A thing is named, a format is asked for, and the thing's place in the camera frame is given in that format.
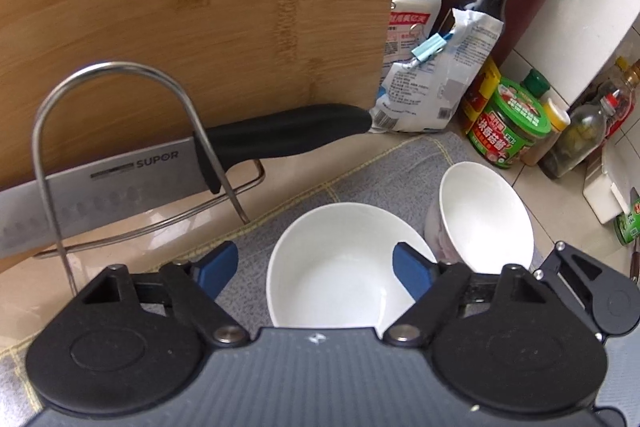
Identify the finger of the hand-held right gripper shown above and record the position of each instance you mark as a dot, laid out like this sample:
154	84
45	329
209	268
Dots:
562	272

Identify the grey dish cloth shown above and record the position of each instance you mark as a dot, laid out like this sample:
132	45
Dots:
360	172

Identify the green can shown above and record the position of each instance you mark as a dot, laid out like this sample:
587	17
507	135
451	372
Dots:
628	222

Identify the white bag with red label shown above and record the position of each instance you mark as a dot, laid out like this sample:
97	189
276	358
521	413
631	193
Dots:
415	2

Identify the light blue binder clip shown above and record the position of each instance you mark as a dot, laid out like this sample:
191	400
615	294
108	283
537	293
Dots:
427	48

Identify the clear glass bottle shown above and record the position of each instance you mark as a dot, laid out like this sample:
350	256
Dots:
575	142

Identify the white floral bowl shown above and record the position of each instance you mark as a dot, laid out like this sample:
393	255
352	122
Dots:
485	207
335	257

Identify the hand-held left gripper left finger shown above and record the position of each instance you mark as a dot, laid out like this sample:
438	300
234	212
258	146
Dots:
220	267

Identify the white plastic container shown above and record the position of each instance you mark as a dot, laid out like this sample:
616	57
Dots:
602	192

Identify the bamboo cutting board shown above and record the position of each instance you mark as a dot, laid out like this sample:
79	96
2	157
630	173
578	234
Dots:
200	7

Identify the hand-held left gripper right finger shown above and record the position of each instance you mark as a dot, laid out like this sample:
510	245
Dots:
410	267

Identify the yellow capped oil bottle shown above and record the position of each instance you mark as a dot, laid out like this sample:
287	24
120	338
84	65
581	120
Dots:
629	79

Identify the dark red knife block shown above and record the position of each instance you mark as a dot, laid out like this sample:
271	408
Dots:
530	7

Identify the white clipped seasoning bag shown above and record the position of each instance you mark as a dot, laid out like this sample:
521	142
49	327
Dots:
450	92

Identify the yellow lidded brown jar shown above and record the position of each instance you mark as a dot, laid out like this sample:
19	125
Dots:
555	119

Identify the green lidded sauce jar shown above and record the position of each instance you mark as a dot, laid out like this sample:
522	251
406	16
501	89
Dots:
505	132

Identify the green capped bottle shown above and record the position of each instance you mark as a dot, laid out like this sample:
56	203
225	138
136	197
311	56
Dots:
535	82

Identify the red capped bottle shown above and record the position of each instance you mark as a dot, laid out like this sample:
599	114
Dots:
617	112

